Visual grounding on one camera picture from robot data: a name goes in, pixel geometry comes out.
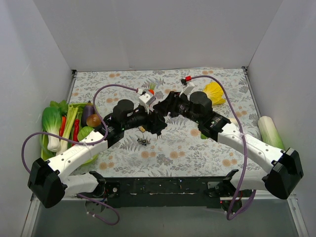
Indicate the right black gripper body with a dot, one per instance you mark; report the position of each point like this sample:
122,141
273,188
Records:
169,103

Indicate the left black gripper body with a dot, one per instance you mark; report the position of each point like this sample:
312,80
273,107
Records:
155,121

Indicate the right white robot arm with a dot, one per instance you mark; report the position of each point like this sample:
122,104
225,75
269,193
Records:
282,169

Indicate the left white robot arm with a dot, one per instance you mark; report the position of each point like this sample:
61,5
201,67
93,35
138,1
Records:
51,180

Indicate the orange toy carrot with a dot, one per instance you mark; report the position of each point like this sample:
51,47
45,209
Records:
152,87

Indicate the yellow napa cabbage toy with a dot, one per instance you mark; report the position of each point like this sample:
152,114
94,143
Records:
215,93

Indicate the floral tablecloth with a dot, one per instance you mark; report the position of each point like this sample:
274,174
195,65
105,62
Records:
179,151

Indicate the purple eggplant toy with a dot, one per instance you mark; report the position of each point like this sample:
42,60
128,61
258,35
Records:
87,111

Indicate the green round cabbage toy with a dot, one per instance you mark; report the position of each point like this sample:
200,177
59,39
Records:
84,132

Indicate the red chili pepper toy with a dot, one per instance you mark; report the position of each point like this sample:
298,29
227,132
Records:
75,130

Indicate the celery stalk toy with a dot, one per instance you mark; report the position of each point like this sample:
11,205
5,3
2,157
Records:
73,110

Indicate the green leafy lettuce toy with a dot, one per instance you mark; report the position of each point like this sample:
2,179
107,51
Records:
61,106

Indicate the bok choy toy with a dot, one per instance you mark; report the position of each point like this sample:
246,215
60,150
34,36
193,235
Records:
51,123

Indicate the large green napa cabbage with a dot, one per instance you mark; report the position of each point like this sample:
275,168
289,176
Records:
269,132

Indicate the green plastic tray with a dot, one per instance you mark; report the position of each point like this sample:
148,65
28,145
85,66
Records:
45,153

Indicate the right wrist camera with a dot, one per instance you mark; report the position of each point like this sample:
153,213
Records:
188,85

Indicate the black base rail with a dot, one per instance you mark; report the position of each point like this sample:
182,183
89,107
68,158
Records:
167,191

